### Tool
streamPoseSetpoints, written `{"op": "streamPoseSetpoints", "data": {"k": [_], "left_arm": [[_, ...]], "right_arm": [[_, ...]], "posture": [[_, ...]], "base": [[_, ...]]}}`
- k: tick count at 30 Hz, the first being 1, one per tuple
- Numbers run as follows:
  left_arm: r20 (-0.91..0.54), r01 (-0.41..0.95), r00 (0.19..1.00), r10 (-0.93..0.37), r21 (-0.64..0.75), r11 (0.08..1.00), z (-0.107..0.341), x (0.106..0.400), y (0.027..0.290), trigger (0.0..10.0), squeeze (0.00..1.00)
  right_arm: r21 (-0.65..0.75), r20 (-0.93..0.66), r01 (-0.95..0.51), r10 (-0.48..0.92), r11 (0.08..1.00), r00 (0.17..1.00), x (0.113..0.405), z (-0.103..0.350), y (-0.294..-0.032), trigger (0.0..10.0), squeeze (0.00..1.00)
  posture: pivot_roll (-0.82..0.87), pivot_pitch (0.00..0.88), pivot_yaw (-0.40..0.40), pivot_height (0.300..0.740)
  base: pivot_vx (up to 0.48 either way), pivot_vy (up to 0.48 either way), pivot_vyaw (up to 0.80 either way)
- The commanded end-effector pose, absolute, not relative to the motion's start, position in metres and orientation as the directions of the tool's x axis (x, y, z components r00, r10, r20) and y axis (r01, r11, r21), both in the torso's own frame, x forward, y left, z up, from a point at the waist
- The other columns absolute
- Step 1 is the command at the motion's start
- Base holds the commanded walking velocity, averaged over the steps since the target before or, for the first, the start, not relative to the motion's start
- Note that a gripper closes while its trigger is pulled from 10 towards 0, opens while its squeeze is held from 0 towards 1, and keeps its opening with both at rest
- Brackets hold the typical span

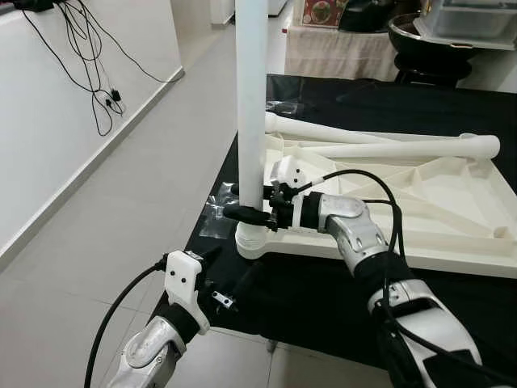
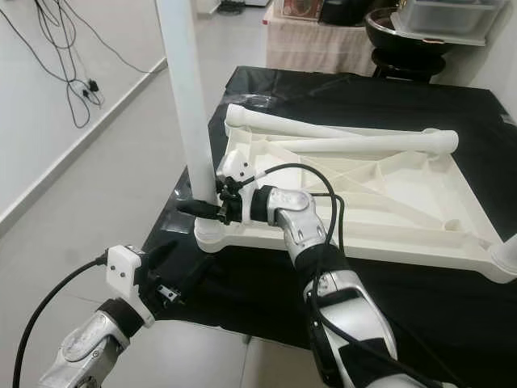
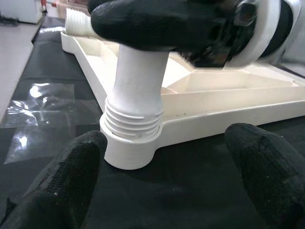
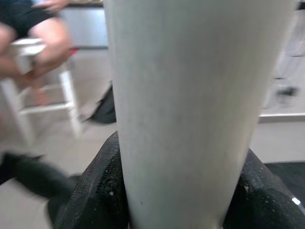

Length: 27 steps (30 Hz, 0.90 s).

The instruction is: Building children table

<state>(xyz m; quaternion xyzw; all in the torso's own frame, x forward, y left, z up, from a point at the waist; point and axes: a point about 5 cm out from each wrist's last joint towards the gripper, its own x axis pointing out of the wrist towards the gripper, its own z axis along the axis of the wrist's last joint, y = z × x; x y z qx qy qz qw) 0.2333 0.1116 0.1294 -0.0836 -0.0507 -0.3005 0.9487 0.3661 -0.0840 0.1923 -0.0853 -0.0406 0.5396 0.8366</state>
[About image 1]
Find white plastic table leg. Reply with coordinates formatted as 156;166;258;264
233;0;270;247
309;134;502;160
263;112;405;146

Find black tablecloth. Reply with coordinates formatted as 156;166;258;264
158;74;517;388

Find white plastic table top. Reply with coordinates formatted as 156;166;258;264
234;133;517;280

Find beige cloth covered stand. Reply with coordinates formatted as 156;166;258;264
284;24;401;82

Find orange lid storage box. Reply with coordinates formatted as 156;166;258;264
299;0;352;29

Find black wok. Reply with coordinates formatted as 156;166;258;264
388;12;477;86

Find black bag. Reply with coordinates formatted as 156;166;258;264
339;0;397;33

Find clear plastic storage box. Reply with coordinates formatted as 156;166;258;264
416;0;517;49

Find black power strip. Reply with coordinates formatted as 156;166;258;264
0;0;56;12

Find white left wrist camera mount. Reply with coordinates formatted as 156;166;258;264
164;251;212;334

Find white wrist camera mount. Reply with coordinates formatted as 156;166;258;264
269;158;312;233
164;251;212;334

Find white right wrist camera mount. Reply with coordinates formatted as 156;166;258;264
269;158;312;233

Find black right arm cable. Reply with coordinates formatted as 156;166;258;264
299;168;517;387

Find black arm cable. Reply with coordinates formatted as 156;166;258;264
299;168;517;387
83;257;169;388

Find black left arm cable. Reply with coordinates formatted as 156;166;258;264
83;257;169;388

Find black cable with plug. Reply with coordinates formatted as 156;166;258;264
20;0;126;138

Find long black wall cable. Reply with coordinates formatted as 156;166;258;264
77;0;185;86

